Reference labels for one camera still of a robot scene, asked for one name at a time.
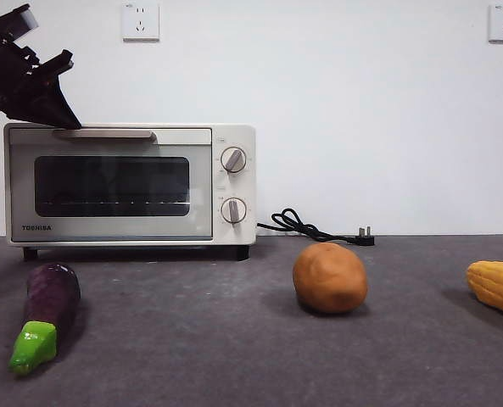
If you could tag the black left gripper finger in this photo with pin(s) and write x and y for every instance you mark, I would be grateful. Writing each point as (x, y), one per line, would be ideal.
(30, 111)
(54, 95)

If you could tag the purple eggplant green stem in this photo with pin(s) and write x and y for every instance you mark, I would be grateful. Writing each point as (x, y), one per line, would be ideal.
(51, 297)

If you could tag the white Toshiba toaster oven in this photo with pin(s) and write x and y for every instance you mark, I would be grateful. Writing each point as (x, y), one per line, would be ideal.
(236, 236)

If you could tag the beige round oven knob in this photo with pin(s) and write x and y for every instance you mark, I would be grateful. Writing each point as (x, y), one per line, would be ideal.
(233, 210)
(233, 160)

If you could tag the brown potato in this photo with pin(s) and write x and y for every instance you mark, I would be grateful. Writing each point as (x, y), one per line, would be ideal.
(330, 279)

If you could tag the yellow corn cob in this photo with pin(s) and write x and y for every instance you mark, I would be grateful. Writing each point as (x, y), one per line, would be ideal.
(497, 288)

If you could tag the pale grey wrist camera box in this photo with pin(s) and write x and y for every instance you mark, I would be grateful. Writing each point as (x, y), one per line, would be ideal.
(22, 21)

